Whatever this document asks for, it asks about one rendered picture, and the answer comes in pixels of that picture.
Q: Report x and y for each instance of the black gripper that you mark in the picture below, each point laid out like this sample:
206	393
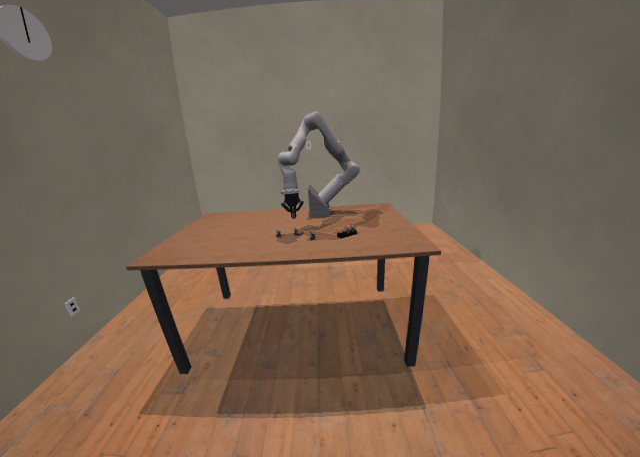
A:
292	200

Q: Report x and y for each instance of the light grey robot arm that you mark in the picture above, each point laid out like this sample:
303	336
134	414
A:
311	122

